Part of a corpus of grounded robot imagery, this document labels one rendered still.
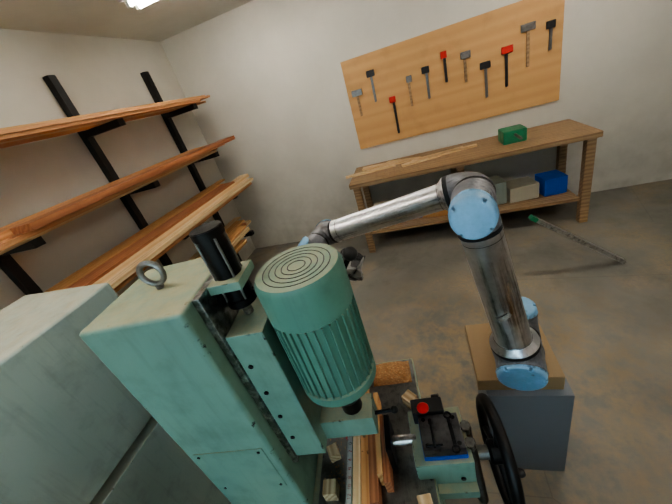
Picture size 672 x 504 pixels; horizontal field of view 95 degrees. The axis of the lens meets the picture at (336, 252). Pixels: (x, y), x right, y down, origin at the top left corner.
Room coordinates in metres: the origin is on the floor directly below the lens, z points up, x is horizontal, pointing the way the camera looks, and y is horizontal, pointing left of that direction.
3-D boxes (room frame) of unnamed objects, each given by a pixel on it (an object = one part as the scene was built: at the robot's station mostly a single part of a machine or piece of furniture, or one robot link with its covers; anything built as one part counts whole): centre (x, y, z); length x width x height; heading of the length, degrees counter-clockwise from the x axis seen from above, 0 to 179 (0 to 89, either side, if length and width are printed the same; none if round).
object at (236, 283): (0.55, 0.22, 1.53); 0.08 x 0.08 x 0.17; 78
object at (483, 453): (0.46, -0.18, 0.81); 0.29 x 0.20 x 0.29; 168
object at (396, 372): (0.71, -0.05, 0.91); 0.12 x 0.09 x 0.03; 78
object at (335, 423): (0.52, 0.10, 1.03); 0.14 x 0.07 x 0.09; 78
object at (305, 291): (0.52, 0.08, 1.35); 0.18 x 0.18 x 0.31
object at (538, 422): (0.85, -0.59, 0.27); 0.30 x 0.30 x 0.55; 70
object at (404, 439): (0.47, -0.01, 0.95); 0.09 x 0.07 x 0.09; 168
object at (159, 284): (0.58, 0.36, 1.55); 0.06 x 0.02 x 0.07; 78
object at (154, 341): (0.58, 0.36, 1.16); 0.22 x 0.22 x 0.72; 78
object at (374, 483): (0.47, 0.07, 0.92); 0.23 x 0.02 x 0.04; 168
